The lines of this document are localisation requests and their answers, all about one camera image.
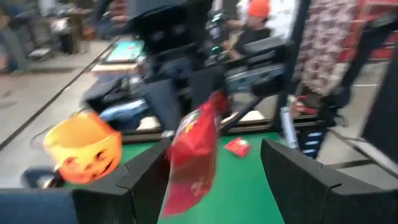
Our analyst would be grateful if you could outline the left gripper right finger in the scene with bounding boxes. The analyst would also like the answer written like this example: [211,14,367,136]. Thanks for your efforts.
[261,139,398,224]

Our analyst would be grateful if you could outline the floral patterned fabric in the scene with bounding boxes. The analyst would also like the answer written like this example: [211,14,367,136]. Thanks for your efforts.
[295,0,361,97]

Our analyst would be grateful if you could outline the black table clamp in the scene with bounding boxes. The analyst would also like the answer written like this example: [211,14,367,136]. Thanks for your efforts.
[20,166,63,190]

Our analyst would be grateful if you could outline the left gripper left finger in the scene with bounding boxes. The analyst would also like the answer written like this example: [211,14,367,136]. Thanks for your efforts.
[0,139,172,224]

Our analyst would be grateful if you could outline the silver aluminium profile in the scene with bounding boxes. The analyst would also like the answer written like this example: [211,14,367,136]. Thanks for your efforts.
[279,105,299,150]

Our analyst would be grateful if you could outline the red Skittles candy packet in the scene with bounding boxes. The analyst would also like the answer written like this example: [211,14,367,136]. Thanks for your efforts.
[161,90,231,217]
[223,137,252,159]

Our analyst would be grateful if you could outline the person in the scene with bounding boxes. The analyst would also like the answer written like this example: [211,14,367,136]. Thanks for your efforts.
[229,0,273,60]

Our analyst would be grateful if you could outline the orange jack-o-lantern bucket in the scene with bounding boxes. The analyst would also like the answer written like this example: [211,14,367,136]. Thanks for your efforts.
[29,108,124,185]

